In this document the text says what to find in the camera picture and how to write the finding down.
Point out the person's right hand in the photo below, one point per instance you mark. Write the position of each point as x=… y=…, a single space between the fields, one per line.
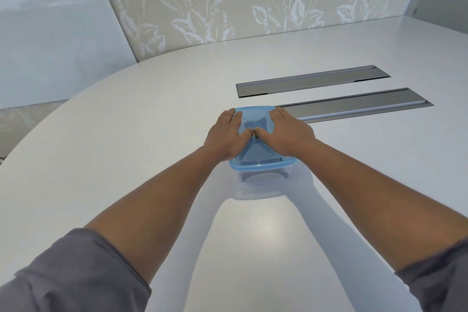
x=289 y=138

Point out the person's left hand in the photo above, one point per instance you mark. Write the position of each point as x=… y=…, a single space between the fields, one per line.
x=223 y=138

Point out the person's left thumb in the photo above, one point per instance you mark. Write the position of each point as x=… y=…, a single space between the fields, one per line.
x=246 y=135

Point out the person's right thumb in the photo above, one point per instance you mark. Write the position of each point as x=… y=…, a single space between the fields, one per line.
x=262 y=133

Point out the blue plastic container lid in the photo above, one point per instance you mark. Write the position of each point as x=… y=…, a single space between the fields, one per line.
x=257 y=154

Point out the person's right forearm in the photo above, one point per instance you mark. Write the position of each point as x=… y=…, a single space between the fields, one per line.
x=380 y=202

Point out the person's left forearm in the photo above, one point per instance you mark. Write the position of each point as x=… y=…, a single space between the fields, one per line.
x=153 y=209

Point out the clear plastic food container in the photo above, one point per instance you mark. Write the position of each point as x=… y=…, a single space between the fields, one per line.
x=263 y=173

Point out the grey left shirt sleeve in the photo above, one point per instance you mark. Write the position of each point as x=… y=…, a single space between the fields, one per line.
x=76 y=275

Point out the grey shirt sleeve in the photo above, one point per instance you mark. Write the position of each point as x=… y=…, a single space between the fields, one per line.
x=438 y=279
x=76 y=275

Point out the grey right shirt sleeve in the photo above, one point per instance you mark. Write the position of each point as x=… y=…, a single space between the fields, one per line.
x=438 y=279

